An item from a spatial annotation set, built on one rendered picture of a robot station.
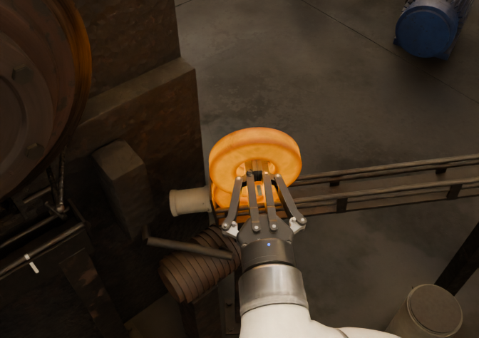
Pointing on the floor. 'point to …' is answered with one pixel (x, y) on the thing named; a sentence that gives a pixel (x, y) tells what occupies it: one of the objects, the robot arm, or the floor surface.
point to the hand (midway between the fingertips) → (255, 159)
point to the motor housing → (199, 282)
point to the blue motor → (434, 17)
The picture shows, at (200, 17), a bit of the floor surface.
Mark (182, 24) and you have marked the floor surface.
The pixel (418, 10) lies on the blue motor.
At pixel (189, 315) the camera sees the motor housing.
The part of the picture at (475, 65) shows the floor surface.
